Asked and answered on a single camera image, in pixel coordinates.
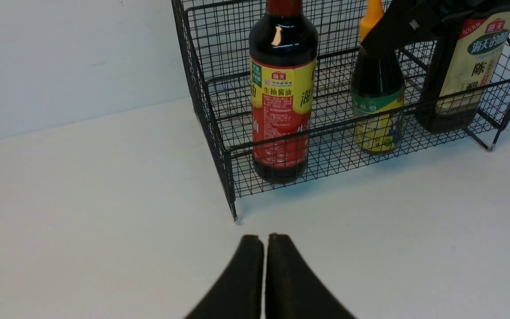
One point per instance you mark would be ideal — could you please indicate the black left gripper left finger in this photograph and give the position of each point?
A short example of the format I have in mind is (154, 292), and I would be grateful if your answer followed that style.
(237, 293)

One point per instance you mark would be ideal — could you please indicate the soy sauce bottle red label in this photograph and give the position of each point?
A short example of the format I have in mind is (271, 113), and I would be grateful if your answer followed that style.
(283, 48)

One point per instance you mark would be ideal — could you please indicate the small bottle orange cap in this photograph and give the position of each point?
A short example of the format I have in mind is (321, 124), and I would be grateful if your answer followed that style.
(377, 89)

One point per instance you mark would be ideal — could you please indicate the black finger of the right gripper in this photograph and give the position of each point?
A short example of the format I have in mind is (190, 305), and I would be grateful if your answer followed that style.
(411, 21)

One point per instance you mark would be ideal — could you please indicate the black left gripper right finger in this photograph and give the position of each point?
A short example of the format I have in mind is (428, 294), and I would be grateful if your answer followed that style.
(292, 289)

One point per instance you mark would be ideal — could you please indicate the black wire mesh rack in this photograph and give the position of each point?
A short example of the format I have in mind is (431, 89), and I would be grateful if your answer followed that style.
(213, 38)

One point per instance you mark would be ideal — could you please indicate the vinegar bottle gold cap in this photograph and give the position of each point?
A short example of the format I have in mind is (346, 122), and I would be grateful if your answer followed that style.
(466, 56)

